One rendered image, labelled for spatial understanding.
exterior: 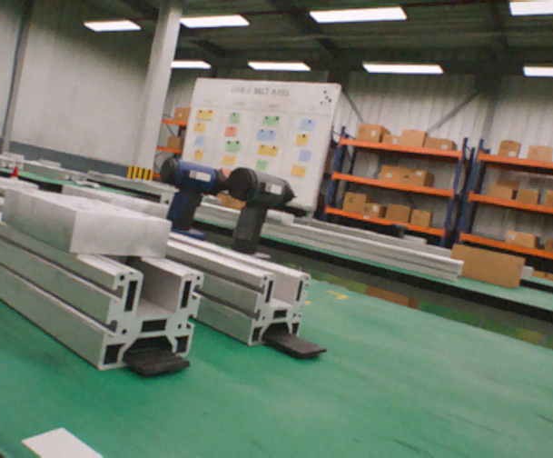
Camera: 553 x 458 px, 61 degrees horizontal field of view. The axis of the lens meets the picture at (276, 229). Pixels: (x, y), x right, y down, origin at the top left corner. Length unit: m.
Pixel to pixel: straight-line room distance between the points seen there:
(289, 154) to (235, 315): 3.37
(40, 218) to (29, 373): 0.17
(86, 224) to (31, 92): 13.34
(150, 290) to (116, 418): 0.17
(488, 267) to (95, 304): 2.23
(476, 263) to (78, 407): 2.29
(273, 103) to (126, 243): 3.65
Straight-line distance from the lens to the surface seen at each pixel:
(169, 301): 0.47
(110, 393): 0.40
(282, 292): 0.62
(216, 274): 0.61
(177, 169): 1.03
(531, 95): 11.49
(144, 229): 0.51
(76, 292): 0.47
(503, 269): 2.50
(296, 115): 3.95
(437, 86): 11.94
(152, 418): 0.37
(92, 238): 0.48
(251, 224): 0.84
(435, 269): 2.11
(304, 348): 0.57
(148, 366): 0.43
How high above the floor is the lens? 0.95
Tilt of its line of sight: 3 degrees down
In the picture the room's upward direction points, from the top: 12 degrees clockwise
